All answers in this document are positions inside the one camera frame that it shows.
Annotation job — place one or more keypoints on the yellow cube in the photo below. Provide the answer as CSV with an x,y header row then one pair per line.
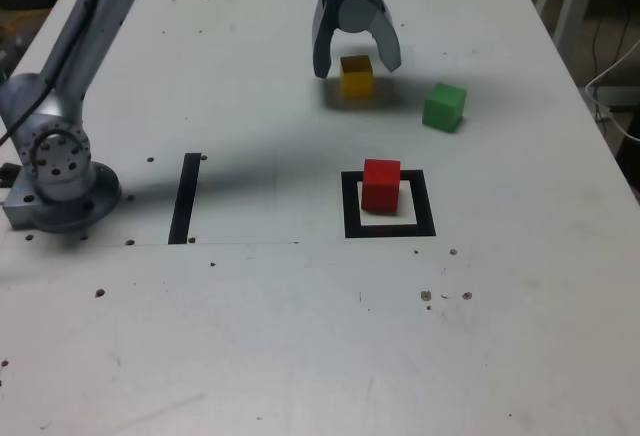
x,y
356,81

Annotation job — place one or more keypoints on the green cube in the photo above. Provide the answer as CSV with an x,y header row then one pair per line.
x,y
442,108

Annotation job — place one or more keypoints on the red cube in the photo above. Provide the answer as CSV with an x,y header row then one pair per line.
x,y
380,188

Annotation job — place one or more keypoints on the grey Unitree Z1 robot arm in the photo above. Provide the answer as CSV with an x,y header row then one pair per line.
x,y
55,156

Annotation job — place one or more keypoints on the square black tape outline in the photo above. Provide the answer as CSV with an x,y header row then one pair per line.
x,y
350,206

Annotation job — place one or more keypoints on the thick white furniture leg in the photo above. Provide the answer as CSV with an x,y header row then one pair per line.
x,y
575,1

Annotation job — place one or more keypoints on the black tape strip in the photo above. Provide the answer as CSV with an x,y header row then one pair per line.
x,y
184,201

